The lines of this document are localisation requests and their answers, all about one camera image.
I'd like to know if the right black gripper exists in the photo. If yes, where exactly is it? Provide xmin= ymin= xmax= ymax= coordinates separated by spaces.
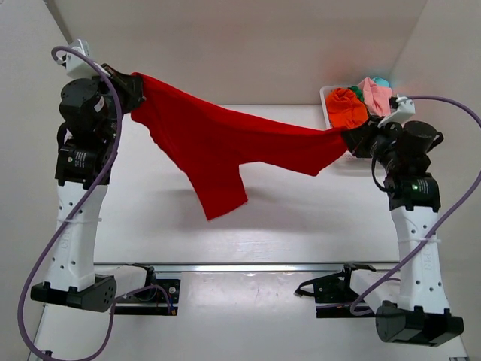
xmin=341 ymin=116 xmax=403 ymax=171

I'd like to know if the red t-shirt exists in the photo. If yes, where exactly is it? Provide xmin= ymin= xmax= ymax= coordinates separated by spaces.
xmin=131 ymin=75 xmax=347 ymax=220

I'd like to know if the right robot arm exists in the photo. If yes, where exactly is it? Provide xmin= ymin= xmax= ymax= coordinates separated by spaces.
xmin=337 ymin=121 xmax=464 ymax=347

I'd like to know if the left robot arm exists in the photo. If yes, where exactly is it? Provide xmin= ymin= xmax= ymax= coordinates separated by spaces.
xmin=27 ymin=66 xmax=157 ymax=312

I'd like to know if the orange t-shirt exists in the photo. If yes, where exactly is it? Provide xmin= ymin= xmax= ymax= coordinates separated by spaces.
xmin=325 ymin=88 xmax=368 ymax=129

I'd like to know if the pink t-shirt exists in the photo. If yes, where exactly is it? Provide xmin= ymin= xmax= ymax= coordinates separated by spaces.
xmin=358 ymin=77 xmax=392 ymax=117

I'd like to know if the green t-shirt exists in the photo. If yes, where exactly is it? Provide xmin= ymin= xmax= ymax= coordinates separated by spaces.
xmin=348 ymin=86 xmax=365 ymax=103

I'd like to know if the white plastic basket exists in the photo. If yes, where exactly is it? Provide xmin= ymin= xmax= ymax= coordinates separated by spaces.
xmin=319 ymin=85 xmax=362 ymax=163

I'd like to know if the light blue t-shirt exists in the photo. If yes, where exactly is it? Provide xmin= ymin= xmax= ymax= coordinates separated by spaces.
xmin=372 ymin=77 xmax=390 ymax=87

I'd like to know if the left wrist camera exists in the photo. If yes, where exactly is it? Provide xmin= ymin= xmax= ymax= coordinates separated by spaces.
xmin=53 ymin=39 xmax=98 ymax=80

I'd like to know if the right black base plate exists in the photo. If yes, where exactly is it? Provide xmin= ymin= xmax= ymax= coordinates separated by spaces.
xmin=313 ymin=278 xmax=358 ymax=319

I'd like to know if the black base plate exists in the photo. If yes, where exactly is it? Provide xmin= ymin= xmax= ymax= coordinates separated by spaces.
xmin=114 ymin=278 xmax=181 ymax=317
xmin=313 ymin=278 xmax=358 ymax=319

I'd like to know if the aluminium table rail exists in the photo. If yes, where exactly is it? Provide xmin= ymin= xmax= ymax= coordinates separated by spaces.
xmin=93 ymin=262 xmax=425 ymax=273

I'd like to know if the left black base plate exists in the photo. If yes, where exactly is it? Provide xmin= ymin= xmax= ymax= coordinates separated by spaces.
xmin=114 ymin=278 xmax=181 ymax=317

